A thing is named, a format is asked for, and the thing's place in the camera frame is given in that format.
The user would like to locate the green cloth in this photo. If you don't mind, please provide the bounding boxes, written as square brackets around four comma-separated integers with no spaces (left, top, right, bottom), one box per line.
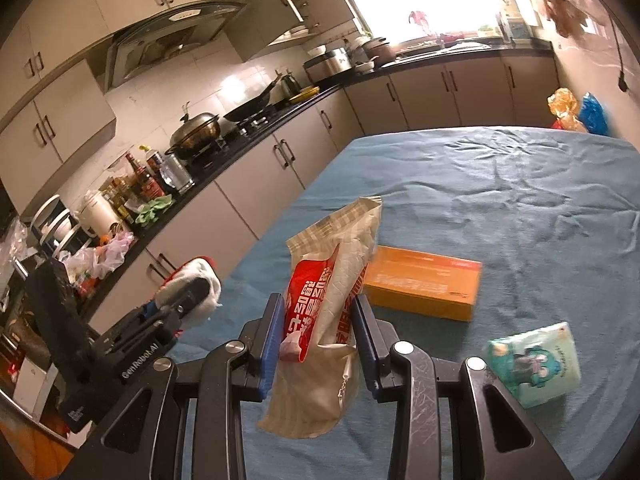
[134,194,176,227]

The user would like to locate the red and white snack bag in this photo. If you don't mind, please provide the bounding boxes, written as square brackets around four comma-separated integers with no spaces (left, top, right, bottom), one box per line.
[256,195,384,441]

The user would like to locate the steel wok with lid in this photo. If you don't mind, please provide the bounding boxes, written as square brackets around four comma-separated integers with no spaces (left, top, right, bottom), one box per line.
[164,102,224,159]

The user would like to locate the white kitchen base cabinets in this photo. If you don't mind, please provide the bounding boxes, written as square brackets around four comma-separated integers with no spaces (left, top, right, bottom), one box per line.
[85,52,561,336]

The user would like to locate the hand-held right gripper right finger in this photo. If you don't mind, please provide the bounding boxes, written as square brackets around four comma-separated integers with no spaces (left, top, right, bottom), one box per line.
[350,294,576,480]

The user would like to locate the white and red wrapper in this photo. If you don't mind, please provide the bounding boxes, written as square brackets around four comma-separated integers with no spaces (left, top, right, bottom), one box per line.
[157,256,224,327]

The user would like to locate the stainless steel pot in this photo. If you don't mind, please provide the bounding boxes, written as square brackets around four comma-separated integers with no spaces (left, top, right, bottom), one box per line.
[303,47,353,84]

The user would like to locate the blue tablecloth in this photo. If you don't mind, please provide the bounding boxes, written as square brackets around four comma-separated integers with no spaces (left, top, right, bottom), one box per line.
[175,126,640,480]

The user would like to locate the white rice cooker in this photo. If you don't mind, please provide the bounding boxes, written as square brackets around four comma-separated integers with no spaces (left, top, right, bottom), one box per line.
[80,191,122,237]

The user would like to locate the black frying pan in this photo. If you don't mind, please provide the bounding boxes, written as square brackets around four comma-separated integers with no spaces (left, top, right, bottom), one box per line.
[223,79,282,123]

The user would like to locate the orange carton box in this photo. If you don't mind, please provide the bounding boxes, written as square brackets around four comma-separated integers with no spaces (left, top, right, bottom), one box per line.
[361,245,484,323]

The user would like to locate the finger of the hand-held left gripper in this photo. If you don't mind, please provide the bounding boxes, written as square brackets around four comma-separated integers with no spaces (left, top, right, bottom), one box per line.
[149,277,212,334]

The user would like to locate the pink plastic bag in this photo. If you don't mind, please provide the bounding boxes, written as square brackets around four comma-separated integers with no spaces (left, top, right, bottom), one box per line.
[59,231,137,282]

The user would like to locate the black kitchen countertop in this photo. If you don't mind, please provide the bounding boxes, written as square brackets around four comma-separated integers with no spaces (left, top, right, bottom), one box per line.
[60,42,553,311]

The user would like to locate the dark soy sauce bottle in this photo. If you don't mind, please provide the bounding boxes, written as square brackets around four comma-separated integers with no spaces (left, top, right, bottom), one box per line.
[144,145,167,182]

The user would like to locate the white dish rack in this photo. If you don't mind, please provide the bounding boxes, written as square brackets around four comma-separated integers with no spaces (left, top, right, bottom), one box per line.
[29,194,82,257]

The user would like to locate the white upper kitchen cabinets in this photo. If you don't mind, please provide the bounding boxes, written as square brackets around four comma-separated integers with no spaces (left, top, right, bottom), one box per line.
[0,0,362,213]

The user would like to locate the yellow plastic bag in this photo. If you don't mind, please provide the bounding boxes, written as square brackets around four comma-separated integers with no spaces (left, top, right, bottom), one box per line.
[547,87,586,131]

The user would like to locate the black power cable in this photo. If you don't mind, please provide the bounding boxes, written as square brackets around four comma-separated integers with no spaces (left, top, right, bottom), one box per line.
[599,0,632,94]

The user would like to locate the green and white tissue pack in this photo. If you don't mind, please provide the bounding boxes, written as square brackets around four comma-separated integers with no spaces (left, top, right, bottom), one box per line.
[487,321,583,410]

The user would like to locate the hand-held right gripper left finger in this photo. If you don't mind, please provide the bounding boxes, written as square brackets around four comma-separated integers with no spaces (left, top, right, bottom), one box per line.
[85,292,287,480]

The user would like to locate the red label sauce bottle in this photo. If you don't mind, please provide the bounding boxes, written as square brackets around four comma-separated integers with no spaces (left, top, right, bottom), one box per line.
[125,152,165,202]

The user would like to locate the blue plastic bag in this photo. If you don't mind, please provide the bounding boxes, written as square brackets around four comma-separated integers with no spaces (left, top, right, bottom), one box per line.
[578,92,611,136]

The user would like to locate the clear glass jar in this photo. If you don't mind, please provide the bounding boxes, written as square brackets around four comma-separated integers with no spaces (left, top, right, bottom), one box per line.
[161,152,196,194]

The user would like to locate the range hood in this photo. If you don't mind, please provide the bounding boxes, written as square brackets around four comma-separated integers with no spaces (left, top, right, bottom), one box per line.
[103,0,249,94]

